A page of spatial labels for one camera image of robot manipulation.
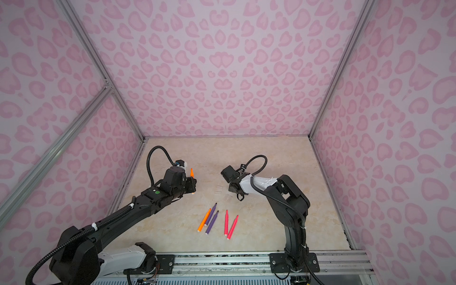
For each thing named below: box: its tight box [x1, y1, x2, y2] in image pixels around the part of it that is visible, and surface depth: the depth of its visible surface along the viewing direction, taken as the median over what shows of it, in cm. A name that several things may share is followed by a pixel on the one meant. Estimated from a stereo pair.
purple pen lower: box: [204, 210, 220, 236], surface depth 86 cm
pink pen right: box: [226, 214, 239, 240], surface depth 84 cm
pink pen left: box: [224, 209, 229, 236], surface depth 85 cm
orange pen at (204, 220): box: [197, 207, 212, 233], surface depth 86 cm
